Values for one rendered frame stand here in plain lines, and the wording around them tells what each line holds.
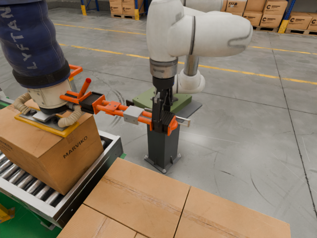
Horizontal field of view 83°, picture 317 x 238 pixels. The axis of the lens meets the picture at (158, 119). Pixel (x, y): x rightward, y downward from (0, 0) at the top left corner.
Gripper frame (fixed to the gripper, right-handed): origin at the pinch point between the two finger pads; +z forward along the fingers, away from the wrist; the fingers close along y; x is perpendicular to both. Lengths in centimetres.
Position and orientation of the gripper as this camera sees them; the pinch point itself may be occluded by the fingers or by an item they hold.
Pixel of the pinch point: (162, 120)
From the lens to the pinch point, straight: 72.4
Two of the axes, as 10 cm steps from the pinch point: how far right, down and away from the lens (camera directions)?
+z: 0.0, 7.6, 6.5
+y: -4.0, 5.9, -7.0
